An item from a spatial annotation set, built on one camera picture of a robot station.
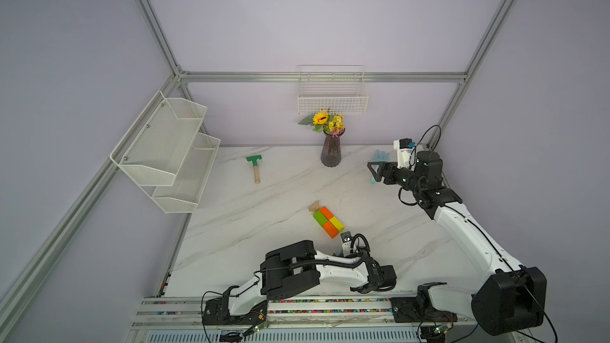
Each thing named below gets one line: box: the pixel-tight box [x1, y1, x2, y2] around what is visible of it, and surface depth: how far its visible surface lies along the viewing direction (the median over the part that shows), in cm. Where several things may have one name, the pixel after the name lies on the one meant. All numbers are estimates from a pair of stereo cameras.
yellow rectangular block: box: [329, 215, 345, 233], surface depth 93 cm
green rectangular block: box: [312, 209, 329, 228], surface depth 95 cm
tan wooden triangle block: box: [308, 200, 321, 212], surface depth 100 cm
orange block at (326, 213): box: [319, 206, 335, 220], surface depth 96 cm
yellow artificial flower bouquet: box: [297, 110, 346, 139], surface depth 97 cm
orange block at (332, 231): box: [323, 221, 339, 239], surface depth 92 cm
